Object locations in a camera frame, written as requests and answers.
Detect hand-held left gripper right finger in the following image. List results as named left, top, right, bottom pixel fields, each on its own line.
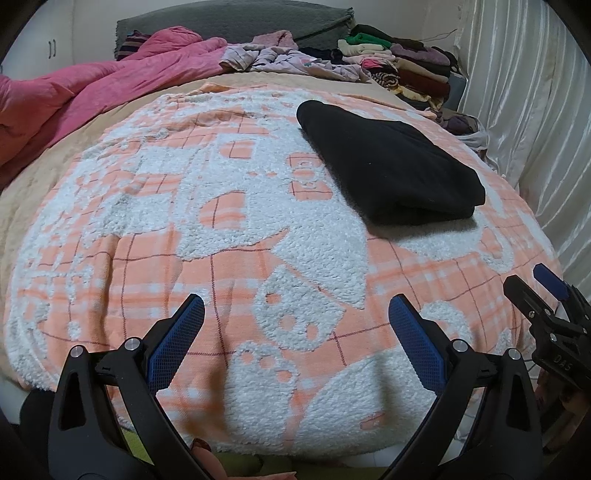
left=388, top=295, right=542, bottom=480

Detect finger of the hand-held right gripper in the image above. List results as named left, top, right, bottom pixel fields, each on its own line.
left=502, top=274, right=555, bottom=324
left=532, top=263, right=571, bottom=301

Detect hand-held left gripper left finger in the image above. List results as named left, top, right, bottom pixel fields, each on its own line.
left=48, top=293, right=206, bottom=480

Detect black sweater with orange cuffs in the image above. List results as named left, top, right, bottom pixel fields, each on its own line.
left=296, top=100, right=486, bottom=227

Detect plastic bag of clothes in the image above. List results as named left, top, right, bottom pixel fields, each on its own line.
left=436, top=110, right=488, bottom=151

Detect stack of folded clothes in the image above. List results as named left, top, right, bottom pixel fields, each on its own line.
left=337, top=24, right=455, bottom=112

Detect person's right hand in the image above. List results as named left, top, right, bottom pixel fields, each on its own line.
left=538, top=371, right=583, bottom=453

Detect person's left hand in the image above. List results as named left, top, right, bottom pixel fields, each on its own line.
left=189, top=438, right=232, bottom=480

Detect orange white checked blanket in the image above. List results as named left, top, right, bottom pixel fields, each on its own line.
left=2, top=88, right=566, bottom=462

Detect white satin curtain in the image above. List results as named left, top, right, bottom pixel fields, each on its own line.
left=455, top=0, right=591, bottom=287

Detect grey cushion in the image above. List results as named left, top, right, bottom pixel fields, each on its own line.
left=448, top=71, right=467, bottom=109

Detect beige bed sheet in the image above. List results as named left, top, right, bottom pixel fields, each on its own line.
left=0, top=74, right=439, bottom=296

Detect pink duvet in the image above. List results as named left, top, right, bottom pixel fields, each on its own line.
left=0, top=26, right=229, bottom=169

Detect dark striped garment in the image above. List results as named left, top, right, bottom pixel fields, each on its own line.
left=115, top=30, right=151, bottom=61

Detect lilac crumpled pyjamas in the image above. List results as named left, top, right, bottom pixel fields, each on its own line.
left=219, top=44, right=372, bottom=83

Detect mauve fuzzy garment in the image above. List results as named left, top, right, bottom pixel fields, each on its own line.
left=252, top=30, right=301, bottom=51

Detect white wardrobe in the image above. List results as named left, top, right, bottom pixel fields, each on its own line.
left=0, top=9, right=77, bottom=79

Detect grey quilted headboard cover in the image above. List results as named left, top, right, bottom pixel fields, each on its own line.
left=115, top=6, right=356, bottom=58

